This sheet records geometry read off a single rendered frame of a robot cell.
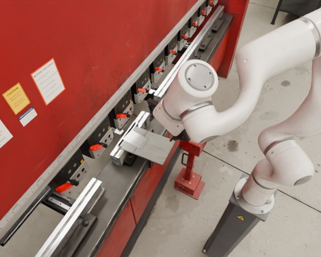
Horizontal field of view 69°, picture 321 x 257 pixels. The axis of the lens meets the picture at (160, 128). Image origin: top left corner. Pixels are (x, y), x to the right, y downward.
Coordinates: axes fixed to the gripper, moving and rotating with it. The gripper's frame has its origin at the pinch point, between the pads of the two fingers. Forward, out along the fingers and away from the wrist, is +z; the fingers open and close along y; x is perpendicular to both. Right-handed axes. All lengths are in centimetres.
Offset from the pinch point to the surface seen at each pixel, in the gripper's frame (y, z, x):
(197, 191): -56, 148, -38
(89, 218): -3, 61, 38
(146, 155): 0, 58, -5
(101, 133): 19.3, 33.2, 9.6
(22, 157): 21.9, 4.2, 35.7
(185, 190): -46, 148, -30
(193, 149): -20, 86, -39
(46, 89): 30.7, -3.3, 18.5
